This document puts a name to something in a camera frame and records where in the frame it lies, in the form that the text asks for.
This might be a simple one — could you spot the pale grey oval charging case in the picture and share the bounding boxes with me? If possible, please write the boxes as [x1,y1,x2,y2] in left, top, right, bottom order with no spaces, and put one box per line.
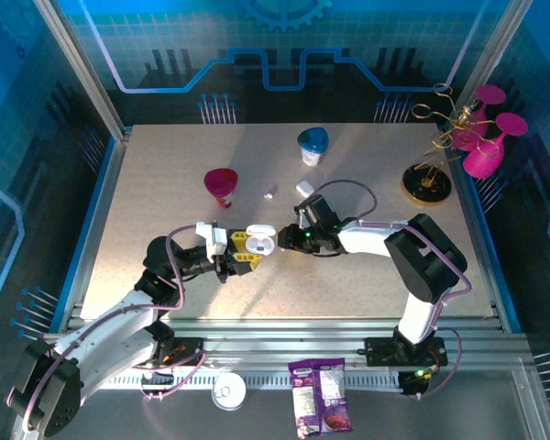
[246,223,277,257]

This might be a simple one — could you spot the red lidded plastic cup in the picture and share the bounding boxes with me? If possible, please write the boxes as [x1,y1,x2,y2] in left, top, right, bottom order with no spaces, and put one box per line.
[203,168,239,210]

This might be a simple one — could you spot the blue lidded white cup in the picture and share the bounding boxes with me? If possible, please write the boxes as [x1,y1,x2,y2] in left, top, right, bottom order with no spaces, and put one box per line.
[296,126,330,168]

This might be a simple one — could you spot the white round lid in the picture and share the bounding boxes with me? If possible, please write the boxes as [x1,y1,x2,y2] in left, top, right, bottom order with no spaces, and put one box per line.
[210,371,248,413]

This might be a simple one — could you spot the purple snack bag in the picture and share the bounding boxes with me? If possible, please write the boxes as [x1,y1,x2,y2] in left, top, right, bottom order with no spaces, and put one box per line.
[287,357,353,439]

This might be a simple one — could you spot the pink wine glass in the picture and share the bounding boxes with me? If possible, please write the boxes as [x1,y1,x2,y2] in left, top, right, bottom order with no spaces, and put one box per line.
[462,113,530,180]
[452,84,508,152]

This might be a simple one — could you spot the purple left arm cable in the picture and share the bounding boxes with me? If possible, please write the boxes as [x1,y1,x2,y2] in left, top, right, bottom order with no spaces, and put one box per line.
[6,224,208,435]

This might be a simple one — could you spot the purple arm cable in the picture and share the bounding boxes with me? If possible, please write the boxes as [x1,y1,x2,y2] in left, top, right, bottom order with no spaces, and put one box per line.
[6,224,208,435]
[311,179,472,400]

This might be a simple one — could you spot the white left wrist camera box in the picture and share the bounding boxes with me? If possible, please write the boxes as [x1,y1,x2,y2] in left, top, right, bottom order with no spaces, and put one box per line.
[195,221,230,262]

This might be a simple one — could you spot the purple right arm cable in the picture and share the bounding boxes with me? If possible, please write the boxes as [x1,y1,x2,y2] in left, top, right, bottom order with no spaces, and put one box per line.
[311,179,472,400]

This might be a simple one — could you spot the long aluminium frame rail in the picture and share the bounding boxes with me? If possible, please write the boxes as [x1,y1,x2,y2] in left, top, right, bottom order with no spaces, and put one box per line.
[38,318,533,370]

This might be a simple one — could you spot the aluminium table side rail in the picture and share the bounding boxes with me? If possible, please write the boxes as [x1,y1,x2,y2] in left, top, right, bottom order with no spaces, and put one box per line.
[49,126,134,334]
[437,121,526,334]

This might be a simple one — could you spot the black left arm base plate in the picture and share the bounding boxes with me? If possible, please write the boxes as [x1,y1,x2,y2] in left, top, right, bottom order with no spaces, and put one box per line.
[118,334,208,368]

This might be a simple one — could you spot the gold wire glass rack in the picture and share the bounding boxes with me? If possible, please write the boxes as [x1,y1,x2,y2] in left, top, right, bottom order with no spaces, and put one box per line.
[401,82,503,206]

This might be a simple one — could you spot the grey slotted cable duct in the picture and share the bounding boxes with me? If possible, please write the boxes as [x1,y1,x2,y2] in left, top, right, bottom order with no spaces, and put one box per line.
[52,369,407,391]

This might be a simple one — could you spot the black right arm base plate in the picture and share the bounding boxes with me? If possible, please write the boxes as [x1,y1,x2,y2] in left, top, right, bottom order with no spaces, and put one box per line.
[364,335,450,368]

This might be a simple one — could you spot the aluminium frame post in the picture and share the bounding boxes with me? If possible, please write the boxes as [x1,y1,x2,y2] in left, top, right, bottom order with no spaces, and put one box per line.
[442,0,536,155]
[31,0,132,141]

